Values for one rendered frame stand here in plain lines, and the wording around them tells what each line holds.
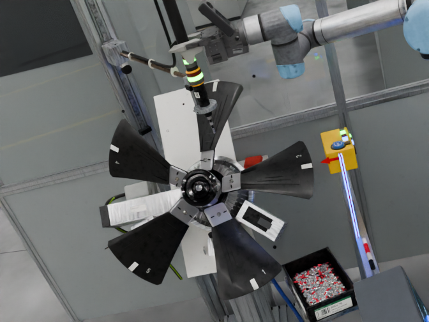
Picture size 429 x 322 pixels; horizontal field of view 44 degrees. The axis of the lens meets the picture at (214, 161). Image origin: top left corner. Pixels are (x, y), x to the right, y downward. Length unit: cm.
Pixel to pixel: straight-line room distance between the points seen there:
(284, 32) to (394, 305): 74
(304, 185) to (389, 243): 130
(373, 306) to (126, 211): 104
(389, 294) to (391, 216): 163
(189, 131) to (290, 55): 64
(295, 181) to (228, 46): 45
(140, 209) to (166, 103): 43
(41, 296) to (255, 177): 235
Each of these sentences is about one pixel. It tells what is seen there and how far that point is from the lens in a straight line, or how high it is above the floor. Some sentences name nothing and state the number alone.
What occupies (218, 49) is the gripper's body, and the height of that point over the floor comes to 162.
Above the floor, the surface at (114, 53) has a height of 156.
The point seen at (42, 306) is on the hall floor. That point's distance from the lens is 367.
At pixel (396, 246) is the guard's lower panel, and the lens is 290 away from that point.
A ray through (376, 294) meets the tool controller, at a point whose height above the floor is 124.
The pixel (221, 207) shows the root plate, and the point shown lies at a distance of 173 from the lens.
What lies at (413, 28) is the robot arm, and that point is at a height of 161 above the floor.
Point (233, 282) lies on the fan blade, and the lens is 166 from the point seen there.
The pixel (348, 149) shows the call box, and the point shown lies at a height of 107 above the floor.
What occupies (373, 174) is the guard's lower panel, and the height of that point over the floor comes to 60.
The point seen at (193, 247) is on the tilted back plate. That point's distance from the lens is 195.
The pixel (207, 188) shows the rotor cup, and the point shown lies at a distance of 166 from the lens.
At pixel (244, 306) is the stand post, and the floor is 55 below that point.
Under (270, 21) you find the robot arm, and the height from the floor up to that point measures 166.
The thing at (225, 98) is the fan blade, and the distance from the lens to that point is 171.
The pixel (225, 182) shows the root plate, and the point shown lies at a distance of 172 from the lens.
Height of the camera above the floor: 208
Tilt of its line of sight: 29 degrees down
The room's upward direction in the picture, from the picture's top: 20 degrees counter-clockwise
